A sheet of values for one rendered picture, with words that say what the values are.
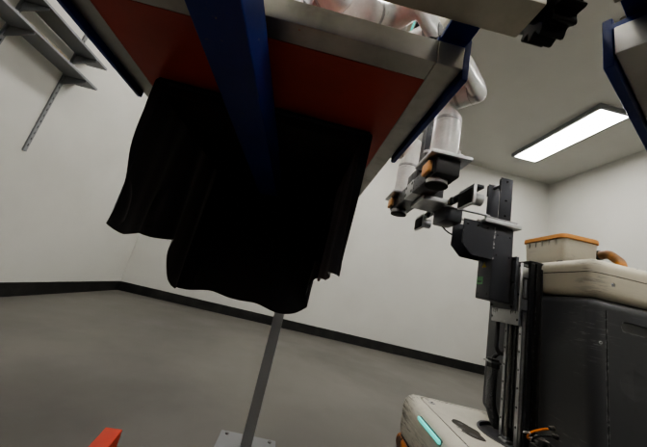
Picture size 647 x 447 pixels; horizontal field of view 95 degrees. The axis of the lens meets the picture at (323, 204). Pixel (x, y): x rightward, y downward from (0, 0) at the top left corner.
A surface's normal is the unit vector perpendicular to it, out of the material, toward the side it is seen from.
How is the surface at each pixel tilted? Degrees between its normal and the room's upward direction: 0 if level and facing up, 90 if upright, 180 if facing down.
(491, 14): 180
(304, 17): 90
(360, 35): 90
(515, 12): 180
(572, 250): 92
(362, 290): 90
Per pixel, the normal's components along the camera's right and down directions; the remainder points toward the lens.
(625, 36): -0.79, -0.33
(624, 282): 0.05, -0.25
